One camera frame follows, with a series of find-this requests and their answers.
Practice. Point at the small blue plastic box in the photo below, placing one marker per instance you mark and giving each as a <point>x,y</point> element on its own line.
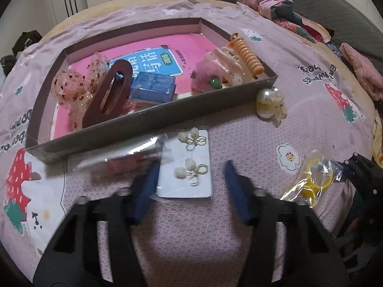
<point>152,88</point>

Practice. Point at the dark red hair clip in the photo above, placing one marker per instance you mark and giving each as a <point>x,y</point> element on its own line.
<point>95,107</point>

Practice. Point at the earring card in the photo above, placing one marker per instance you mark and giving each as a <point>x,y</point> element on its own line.
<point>179,188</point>

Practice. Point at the pearl hair clip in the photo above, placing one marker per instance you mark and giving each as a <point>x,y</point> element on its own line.
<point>269,98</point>

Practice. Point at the sheer polka dot hair bow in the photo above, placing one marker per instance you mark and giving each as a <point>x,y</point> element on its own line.
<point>67,86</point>

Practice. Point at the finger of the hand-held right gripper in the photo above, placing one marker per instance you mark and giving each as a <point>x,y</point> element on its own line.
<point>365,173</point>

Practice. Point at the purple strawberry print blanket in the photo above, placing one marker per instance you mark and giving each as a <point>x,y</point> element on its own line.
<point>254,143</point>

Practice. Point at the white hair claw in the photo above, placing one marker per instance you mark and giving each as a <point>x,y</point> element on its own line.
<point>227,65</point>

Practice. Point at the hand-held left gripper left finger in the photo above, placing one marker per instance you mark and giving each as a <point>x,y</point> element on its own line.
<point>143,194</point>

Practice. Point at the dark bag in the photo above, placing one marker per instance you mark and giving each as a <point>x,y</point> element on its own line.
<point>27,41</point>

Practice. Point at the pink book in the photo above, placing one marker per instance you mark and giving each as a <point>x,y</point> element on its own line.
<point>191,47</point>

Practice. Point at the shallow cardboard box tray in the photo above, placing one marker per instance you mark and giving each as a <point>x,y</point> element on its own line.
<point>149,119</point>

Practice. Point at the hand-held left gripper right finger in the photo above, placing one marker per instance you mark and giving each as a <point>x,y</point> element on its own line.
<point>239,197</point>

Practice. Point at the grey headboard cushion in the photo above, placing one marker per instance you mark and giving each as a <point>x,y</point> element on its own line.
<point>344,12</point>

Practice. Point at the pink floral garment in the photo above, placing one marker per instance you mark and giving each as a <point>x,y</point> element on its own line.
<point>269,3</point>

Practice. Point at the yellow earrings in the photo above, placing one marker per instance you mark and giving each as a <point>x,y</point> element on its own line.
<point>311,185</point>

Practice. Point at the pink plush cloth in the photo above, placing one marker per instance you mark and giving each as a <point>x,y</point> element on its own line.
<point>362,68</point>

